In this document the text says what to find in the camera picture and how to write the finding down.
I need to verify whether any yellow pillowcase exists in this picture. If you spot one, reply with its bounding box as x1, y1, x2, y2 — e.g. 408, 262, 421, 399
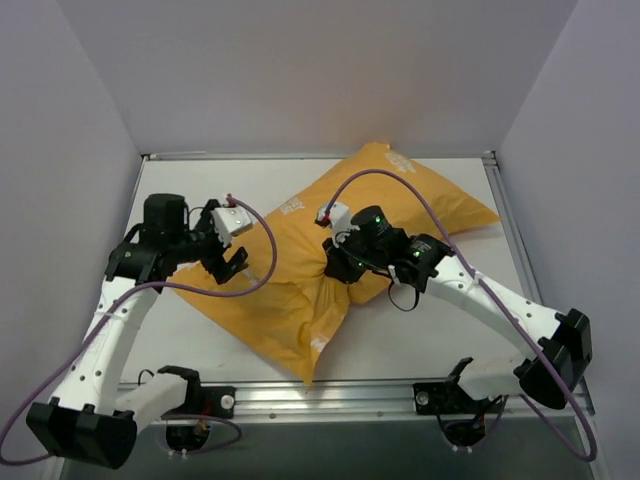
171, 143, 499, 383

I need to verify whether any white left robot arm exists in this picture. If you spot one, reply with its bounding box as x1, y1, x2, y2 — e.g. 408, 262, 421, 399
26, 194, 252, 469

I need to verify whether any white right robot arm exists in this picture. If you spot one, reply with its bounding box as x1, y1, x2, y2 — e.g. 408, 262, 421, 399
315, 202, 592, 413

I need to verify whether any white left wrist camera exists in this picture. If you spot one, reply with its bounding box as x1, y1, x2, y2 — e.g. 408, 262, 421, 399
211, 206, 253, 247

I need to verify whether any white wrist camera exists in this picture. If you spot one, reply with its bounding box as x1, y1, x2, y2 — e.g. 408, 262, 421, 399
315, 201, 352, 236
211, 206, 253, 247

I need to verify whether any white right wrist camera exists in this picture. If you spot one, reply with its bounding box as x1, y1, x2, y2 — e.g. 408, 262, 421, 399
315, 201, 352, 236

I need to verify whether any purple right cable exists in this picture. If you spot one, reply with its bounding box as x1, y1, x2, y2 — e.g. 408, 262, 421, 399
319, 168, 599, 462

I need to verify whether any aluminium back rail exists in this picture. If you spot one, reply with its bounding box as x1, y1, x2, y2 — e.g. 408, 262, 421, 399
142, 151, 497, 163

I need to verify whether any aluminium rail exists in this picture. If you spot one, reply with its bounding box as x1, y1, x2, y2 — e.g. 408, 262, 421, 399
47, 377, 596, 426
482, 151, 543, 304
142, 151, 497, 163

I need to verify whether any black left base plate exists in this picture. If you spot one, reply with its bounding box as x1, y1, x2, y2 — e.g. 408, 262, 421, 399
161, 385, 237, 419

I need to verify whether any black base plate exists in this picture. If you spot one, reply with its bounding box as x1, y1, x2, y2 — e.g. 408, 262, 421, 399
161, 385, 237, 419
412, 357, 503, 416

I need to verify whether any aluminium right side rail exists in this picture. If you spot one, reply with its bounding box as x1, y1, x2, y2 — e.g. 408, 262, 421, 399
482, 151, 543, 304

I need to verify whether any aluminium front rail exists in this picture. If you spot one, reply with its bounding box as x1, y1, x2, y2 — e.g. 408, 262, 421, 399
47, 377, 596, 426

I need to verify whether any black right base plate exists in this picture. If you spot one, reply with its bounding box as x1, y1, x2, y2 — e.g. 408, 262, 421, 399
412, 357, 503, 416

